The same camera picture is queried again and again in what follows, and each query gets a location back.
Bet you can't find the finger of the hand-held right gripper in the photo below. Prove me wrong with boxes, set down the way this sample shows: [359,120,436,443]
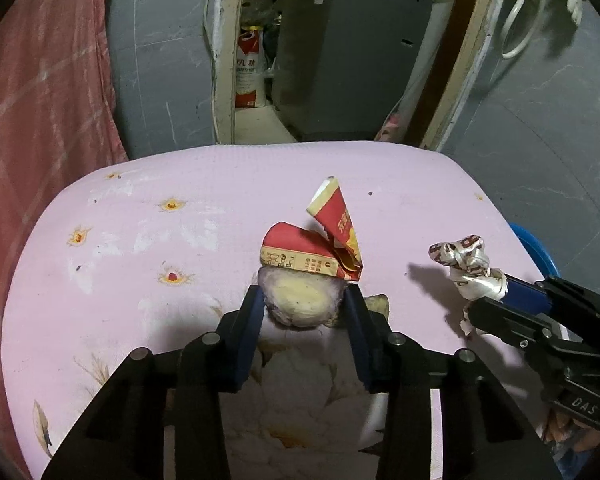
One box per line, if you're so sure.
[502,275,600,321]
[469,297,566,356]

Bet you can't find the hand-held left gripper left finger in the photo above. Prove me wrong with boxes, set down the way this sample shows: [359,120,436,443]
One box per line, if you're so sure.
[40,285,265,480]

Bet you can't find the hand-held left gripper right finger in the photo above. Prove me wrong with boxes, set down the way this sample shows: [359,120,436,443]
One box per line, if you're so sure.
[345,285,563,480]

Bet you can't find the silver foil wrapper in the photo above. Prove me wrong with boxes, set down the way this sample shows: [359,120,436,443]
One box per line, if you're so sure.
[428,233,509,337]

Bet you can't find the cream wad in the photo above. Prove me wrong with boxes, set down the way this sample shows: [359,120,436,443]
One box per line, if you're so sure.
[256,265,348,329]

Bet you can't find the pink floral table cloth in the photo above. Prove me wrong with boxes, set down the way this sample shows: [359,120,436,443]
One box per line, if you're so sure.
[0,140,546,480]

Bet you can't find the red crushed paper carton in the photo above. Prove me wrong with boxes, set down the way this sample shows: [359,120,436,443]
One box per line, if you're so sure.
[260,176,365,282]

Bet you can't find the pink patterned cloth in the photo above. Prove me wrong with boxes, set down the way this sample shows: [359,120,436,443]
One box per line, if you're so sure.
[375,112,403,142]

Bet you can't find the white red sack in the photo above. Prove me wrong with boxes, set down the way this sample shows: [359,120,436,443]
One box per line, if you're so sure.
[235,27,269,109]

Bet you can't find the grey metal cabinet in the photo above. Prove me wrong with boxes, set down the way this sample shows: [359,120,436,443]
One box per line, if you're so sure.
[270,0,433,143]

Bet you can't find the pink plaid cloth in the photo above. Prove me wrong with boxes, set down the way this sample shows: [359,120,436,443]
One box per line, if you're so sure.
[0,0,129,321]

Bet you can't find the brown cream wooden door frame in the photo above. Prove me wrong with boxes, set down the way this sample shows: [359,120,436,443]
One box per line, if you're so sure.
[405,0,507,153]

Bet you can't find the white hose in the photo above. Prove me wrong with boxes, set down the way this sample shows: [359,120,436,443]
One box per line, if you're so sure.
[500,0,552,59]

